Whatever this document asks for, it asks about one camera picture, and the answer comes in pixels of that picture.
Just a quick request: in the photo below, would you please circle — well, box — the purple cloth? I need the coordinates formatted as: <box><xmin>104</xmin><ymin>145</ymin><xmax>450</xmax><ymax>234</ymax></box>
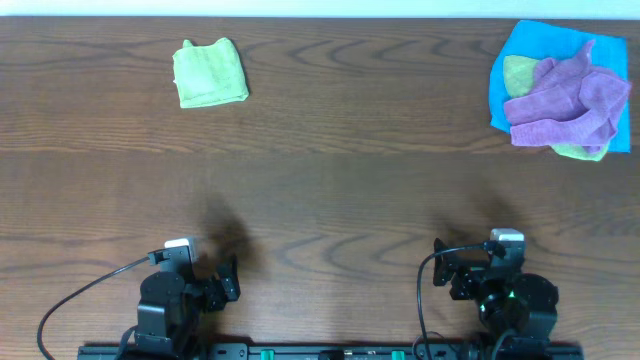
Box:
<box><xmin>504</xmin><ymin>42</ymin><xmax>631</xmax><ymax>153</ymax></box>

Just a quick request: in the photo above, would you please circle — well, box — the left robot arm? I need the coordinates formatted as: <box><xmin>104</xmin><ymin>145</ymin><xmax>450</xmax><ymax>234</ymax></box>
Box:
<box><xmin>119</xmin><ymin>249</ymin><xmax>241</xmax><ymax>360</ymax></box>

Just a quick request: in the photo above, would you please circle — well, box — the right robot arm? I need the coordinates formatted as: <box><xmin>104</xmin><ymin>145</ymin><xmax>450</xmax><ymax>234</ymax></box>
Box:
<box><xmin>433</xmin><ymin>239</ymin><xmax>559</xmax><ymax>356</ymax></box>

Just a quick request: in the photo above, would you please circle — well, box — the folded green cloth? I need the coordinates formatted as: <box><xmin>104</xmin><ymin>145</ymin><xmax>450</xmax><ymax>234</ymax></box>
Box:
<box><xmin>172</xmin><ymin>37</ymin><xmax>250</xmax><ymax>109</ymax></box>

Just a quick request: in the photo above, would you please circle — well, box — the green cloth in pile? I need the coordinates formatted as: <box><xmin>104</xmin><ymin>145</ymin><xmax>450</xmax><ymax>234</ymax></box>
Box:
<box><xmin>503</xmin><ymin>55</ymin><xmax>609</xmax><ymax>162</ymax></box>

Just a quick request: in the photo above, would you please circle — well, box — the blue cloth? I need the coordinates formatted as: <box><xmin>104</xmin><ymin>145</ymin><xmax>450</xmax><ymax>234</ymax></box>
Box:
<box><xmin>488</xmin><ymin>20</ymin><xmax>630</xmax><ymax>135</ymax></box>

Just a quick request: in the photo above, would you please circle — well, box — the right black cable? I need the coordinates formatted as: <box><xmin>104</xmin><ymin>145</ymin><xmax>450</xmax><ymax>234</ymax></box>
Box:
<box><xmin>415</xmin><ymin>243</ymin><xmax>489</xmax><ymax>360</ymax></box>

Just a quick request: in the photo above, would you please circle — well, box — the black cable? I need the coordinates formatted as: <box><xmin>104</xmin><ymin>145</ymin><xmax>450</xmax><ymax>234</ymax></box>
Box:
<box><xmin>415</xmin><ymin>243</ymin><xmax>489</xmax><ymax>360</ymax></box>
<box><xmin>36</xmin><ymin>255</ymin><xmax>151</xmax><ymax>360</ymax></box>

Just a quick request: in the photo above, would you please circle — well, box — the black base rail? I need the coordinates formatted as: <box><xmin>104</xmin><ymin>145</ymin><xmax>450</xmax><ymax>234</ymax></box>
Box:
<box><xmin>76</xmin><ymin>342</ymin><xmax>585</xmax><ymax>360</ymax></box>

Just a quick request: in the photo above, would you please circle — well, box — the left black cable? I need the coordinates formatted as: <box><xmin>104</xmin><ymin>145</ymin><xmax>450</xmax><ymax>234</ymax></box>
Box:
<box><xmin>36</xmin><ymin>255</ymin><xmax>151</xmax><ymax>360</ymax></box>

